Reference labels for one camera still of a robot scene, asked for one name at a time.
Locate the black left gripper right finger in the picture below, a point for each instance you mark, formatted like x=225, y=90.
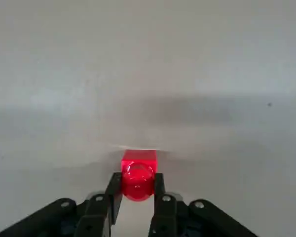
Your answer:
x=167, y=214

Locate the red block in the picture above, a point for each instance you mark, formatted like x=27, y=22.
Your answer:
x=138, y=172

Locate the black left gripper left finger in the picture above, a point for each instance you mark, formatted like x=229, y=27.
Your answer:
x=96, y=212

